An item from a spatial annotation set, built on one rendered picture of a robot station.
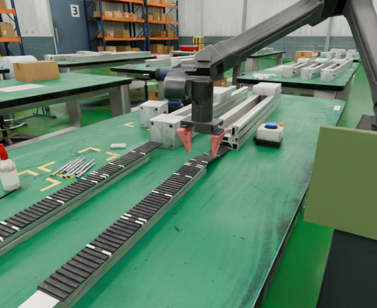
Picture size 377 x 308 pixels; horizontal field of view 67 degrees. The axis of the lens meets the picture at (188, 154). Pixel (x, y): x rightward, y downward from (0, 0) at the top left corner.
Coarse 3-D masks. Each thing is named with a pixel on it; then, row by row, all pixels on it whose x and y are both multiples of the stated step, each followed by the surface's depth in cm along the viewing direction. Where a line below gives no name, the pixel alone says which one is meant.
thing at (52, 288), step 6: (48, 282) 40; (54, 282) 40; (42, 288) 40; (48, 288) 39; (54, 288) 40; (60, 288) 39; (66, 288) 39; (48, 294) 39; (54, 294) 39; (60, 294) 38; (66, 294) 39; (60, 300) 38
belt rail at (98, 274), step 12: (204, 168) 79; (192, 180) 74; (180, 192) 68; (168, 204) 64; (156, 216) 59; (144, 228) 55; (132, 240) 52; (120, 252) 49; (108, 264) 47; (96, 276) 44; (84, 288) 42; (36, 300) 38; (48, 300) 38; (72, 300) 40
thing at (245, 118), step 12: (252, 96) 140; (276, 96) 148; (240, 108) 117; (252, 108) 129; (264, 108) 126; (228, 120) 105; (240, 120) 99; (252, 120) 109; (264, 120) 129; (228, 132) 100; (240, 132) 95; (252, 132) 112; (240, 144) 98
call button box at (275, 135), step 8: (264, 128) 99; (272, 128) 98; (280, 128) 99; (256, 136) 104; (264, 136) 99; (272, 136) 98; (280, 136) 98; (256, 144) 101; (264, 144) 100; (272, 144) 99
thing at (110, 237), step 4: (104, 232) 51; (108, 232) 51; (100, 236) 50; (104, 236) 50; (108, 236) 50; (112, 236) 50; (116, 236) 50; (120, 236) 50; (108, 240) 49; (112, 240) 49; (116, 240) 49; (120, 240) 49; (124, 240) 49; (120, 244) 48
